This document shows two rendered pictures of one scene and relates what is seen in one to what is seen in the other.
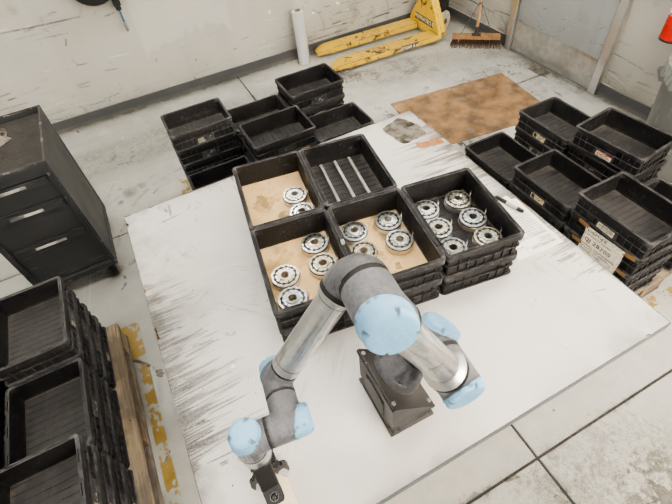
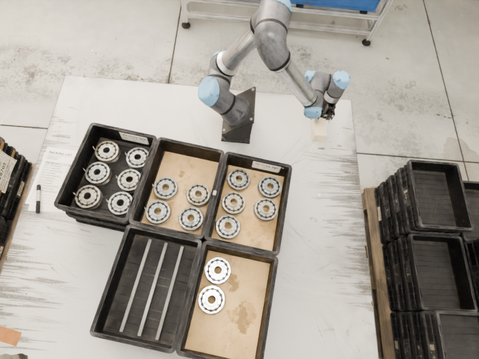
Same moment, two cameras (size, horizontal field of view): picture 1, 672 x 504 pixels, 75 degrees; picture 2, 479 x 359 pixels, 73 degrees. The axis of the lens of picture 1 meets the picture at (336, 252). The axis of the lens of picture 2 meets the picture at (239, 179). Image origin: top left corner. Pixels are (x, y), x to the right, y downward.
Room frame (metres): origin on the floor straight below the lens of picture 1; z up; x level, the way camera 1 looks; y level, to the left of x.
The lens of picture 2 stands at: (1.47, 0.17, 2.18)
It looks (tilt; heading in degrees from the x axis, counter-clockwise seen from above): 67 degrees down; 194
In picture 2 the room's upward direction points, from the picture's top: 11 degrees clockwise
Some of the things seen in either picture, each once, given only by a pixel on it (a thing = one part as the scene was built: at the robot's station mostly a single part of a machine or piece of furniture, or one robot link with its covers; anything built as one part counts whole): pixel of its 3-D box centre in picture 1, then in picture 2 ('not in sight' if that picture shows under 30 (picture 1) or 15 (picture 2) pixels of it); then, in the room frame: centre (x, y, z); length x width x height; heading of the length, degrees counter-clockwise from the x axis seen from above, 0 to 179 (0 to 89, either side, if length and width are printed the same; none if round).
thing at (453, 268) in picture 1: (456, 220); (112, 175); (1.14, -0.47, 0.87); 0.40 x 0.30 x 0.11; 13
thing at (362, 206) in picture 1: (382, 243); (180, 190); (1.07, -0.17, 0.87); 0.40 x 0.30 x 0.11; 13
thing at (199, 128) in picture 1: (205, 145); not in sight; (2.59, 0.78, 0.37); 0.40 x 0.30 x 0.45; 112
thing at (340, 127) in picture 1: (338, 142); not in sight; (2.51, -0.11, 0.31); 0.40 x 0.30 x 0.34; 112
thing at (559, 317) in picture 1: (356, 308); (199, 242); (1.15, -0.06, 0.35); 1.60 x 1.60 x 0.70; 22
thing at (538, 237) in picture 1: (515, 225); (58, 178); (1.22, -0.76, 0.70); 0.33 x 0.23 x 0.01; 22
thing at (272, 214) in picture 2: (285, 275); (266, 209); (0.99, 0.19, 0.86); 0.10 x 0.10 x 0.01
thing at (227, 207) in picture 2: (322, 263); (233, 202); (1.02, 0.05, 0.86); 0.10 x 0.10 x 0.01
